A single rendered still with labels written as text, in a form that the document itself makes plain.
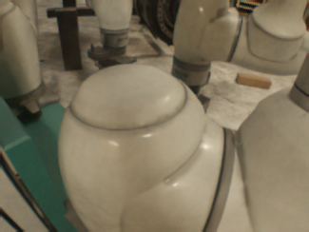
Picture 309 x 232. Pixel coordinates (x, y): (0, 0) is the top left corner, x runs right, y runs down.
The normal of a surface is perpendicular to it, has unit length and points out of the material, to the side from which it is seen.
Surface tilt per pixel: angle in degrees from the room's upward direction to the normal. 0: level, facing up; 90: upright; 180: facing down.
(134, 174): 62
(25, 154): 90
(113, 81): 6
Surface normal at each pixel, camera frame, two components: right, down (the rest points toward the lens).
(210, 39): -0.22, 0.61
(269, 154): -0.84, -0.24
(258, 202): -0.69, -0.05
